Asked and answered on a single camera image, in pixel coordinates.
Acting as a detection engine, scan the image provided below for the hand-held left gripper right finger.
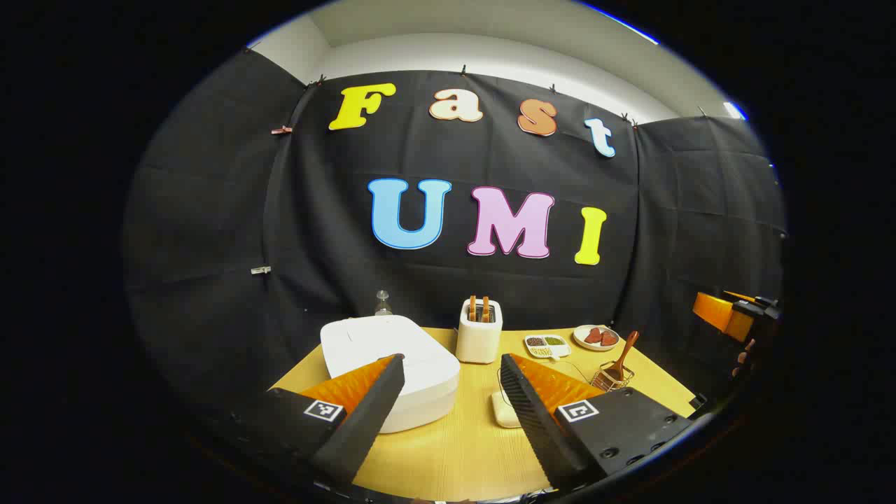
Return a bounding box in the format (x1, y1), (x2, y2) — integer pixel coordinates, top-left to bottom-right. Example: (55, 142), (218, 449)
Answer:
(499, 353), (701, 491)

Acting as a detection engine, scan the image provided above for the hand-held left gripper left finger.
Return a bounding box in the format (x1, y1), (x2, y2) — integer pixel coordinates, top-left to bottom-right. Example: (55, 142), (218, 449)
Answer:
(231, 353), (407, 491)

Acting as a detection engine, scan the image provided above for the clear container of rice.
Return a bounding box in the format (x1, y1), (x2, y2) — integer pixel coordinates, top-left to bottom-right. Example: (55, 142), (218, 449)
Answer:
(490, 358), (604, 429)

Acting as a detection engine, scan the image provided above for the white rice cooker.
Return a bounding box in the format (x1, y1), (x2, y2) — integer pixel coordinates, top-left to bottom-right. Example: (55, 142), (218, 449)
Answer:
(320, 315), (461, 435)

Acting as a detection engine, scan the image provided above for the metal wire chopstick holder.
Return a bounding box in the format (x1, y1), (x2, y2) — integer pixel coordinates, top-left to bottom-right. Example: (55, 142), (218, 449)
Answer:
(590, 363), (636, 391)

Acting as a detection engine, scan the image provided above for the brown wooden spoon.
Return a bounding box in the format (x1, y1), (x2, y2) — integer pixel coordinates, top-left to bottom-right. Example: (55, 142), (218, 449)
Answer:
(608, 330), (640, 382)

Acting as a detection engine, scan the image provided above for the white divided dish with grains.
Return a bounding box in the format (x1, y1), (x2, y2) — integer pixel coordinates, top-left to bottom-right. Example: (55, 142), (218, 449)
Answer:
(524, 335), (572, 360)

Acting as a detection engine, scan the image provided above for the white round plate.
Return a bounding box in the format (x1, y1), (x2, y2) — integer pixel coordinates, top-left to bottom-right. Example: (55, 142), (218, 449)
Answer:
(573, 325), (621, 351)

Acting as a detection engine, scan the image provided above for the white toaster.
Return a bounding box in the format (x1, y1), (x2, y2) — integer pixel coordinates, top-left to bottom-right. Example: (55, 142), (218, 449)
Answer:
(455, 299), (503, 365)

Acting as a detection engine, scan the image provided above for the black backdrop cloth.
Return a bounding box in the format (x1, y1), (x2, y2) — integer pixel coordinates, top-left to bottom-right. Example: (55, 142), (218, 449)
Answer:
(122, 49), (788, 421)

